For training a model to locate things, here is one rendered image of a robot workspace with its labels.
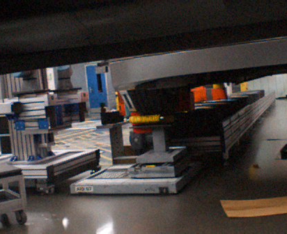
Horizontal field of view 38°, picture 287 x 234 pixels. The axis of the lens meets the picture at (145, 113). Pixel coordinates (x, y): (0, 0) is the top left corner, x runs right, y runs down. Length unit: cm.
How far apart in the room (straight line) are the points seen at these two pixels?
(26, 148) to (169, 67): 192
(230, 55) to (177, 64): 27
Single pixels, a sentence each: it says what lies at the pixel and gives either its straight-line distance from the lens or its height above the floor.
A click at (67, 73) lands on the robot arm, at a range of 385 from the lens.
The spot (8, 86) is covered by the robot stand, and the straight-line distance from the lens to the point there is 380.
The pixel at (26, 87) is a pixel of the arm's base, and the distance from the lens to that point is 343.
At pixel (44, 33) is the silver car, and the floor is 85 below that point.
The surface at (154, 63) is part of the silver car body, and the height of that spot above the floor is 86.
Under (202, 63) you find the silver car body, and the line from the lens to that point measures 211.
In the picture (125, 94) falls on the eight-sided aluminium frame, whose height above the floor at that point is 72.
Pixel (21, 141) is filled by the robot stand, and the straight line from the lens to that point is 376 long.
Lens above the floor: 72
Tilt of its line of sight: 3 degrees down
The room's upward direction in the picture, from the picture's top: 5 degrees counter-clockwise
